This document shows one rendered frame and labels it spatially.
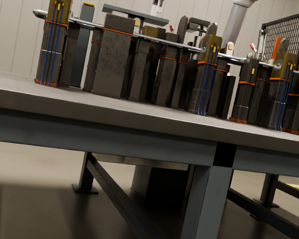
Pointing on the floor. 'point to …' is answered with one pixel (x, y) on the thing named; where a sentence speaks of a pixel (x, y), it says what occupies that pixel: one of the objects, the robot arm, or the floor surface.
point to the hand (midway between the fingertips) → (156, 13)
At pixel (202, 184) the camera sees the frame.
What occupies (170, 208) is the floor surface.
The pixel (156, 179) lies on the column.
